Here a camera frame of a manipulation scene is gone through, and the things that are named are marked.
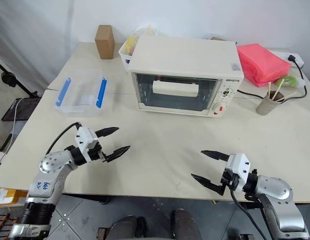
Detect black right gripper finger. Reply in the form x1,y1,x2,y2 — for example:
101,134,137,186
190,173,226,197
200,149,231,162

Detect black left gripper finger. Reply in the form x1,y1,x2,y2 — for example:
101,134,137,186
104,145,132,163
94,126,120,139

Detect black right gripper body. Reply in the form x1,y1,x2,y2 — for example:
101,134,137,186
220,168,240,192

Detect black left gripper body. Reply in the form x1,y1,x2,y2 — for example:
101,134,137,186
88,143,109,163

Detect white toaster oven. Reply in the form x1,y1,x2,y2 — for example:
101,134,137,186
126,34,244,119

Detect blue box clip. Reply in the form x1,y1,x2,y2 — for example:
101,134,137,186
55,77,72,106
95,77,108,109

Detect clear plastic storage box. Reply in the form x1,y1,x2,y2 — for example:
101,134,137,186
52,69,109,118

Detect dark rounded shape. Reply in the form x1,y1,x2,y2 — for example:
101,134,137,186
172,208,200,240

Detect grey paper cup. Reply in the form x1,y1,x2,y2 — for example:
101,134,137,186
255,89,286,117

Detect white plastic basket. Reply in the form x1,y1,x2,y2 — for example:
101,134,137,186
118,24,160,72

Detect brown cardboard box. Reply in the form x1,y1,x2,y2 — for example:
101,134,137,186
94,24,117,60

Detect black floor mat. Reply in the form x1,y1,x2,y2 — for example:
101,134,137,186
0,97,42,123

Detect yellow items in bag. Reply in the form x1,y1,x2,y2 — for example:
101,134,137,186
125,24,156,54

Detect yellow cardboard box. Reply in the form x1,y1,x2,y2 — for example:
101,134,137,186
0,187,29,208

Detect green tape roll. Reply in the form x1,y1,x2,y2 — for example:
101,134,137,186
274,75,299,89

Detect pink wrapped package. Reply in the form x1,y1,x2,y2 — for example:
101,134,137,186
236,42,292,88

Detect black tripod stand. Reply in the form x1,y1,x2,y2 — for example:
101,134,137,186
0,58,41,99

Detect white power strip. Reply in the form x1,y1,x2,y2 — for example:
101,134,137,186
269,49,306,69

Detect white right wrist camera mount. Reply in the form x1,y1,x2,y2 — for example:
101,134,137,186
224,152,251,187

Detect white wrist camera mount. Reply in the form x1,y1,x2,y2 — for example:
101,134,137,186
224,152,251,187
74,126,102,163

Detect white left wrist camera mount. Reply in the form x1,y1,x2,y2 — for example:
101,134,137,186
74,126,102,163

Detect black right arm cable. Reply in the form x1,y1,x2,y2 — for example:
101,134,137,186
230,184,269,240

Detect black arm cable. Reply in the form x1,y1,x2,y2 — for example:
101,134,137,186
44,121,82,156
230,184,269,240

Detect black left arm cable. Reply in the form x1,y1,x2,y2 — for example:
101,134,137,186
44,121,82,156

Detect glass oven door with handle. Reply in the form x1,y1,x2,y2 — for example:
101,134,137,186
131,72,222,112

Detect white cable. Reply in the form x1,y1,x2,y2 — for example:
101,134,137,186
0,98,26,174

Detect black power cable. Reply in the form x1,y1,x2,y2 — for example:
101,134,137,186
235,59,308,100

